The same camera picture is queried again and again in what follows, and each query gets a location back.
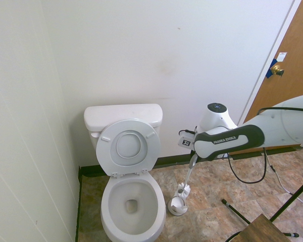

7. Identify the white toilet brush grey grip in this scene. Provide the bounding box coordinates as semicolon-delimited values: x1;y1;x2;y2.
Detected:
176;151;199;200

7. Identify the white door frame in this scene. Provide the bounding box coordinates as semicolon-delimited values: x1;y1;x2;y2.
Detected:
233;0;303;127

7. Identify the black baseboard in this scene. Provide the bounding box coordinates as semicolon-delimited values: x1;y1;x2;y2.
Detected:
75;145;303;242

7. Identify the white ceramic toilet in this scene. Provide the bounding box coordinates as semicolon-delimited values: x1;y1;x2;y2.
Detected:
83;118;167;242

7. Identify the black camera tripod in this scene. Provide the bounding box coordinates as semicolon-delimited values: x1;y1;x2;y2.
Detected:
221;172;303;238

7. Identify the brass door knob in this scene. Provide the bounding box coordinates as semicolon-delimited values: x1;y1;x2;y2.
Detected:
270;64;285;78

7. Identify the white floor cable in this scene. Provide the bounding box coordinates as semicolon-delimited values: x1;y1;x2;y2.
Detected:
265;148;303;212

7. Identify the white toilet tank lid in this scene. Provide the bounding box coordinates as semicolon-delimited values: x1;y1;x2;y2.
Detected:
83;103;164;128

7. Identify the blue tape strip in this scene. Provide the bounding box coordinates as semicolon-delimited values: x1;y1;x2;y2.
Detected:
266;58;280;79

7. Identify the brown wooden door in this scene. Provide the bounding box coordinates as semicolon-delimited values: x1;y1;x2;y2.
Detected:
242;0;303;153

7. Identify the black cable by table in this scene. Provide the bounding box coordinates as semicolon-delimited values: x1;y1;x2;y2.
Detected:
226;230;243;242

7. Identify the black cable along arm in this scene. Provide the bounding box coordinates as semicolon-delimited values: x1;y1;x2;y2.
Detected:
178;107;303;184

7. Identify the white toilet brush holder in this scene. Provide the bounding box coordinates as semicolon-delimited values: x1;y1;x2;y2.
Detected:
169;196;188;216

